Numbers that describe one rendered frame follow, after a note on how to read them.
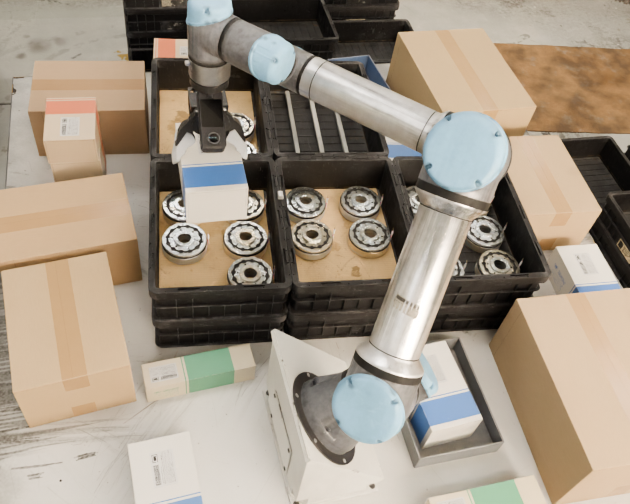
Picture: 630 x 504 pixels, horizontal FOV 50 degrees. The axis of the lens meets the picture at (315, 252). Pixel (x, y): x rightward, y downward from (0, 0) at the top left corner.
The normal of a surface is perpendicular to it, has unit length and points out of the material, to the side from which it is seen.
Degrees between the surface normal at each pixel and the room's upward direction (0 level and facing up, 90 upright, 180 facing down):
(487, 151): 44
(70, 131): 0
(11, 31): 0
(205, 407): 0
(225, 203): 90
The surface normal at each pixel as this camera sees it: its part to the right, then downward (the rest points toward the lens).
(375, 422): -0.38, 0.21
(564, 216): 0.18, 0.78
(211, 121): 0.24, -0.16
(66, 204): 0.12, -0.62
